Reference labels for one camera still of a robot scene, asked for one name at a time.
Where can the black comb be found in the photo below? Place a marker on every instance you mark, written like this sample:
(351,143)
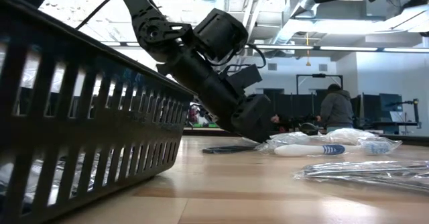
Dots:
(228,149)

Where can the blue toothbrush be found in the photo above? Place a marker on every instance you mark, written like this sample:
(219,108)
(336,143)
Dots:
(301,149)

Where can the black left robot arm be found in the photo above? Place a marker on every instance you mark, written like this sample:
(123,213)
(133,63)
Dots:
(201,80)

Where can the person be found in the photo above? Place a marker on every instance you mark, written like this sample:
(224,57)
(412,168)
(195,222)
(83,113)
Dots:
(276,119)
(336,108)

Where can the black partition panel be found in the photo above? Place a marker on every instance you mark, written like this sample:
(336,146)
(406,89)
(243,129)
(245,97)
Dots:
(295,106)

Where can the clear bag of white cotton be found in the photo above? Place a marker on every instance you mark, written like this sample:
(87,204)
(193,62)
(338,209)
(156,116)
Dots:
(350,134)

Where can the long ceiling light strip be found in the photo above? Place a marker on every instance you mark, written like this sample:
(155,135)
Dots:
(335,48)

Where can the silver nail clipper in wrapper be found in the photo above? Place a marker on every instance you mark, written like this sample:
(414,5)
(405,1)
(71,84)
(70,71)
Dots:
(368,175)

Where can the background monitor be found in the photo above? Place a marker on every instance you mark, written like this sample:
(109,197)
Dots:
(390,103)

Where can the black slotted plastic basket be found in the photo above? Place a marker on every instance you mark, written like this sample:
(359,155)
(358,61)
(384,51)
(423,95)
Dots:
(83,133)

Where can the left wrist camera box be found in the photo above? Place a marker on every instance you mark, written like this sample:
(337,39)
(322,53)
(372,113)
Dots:
(246,80)

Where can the black background station frame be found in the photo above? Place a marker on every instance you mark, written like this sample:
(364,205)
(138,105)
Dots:
(319,75)

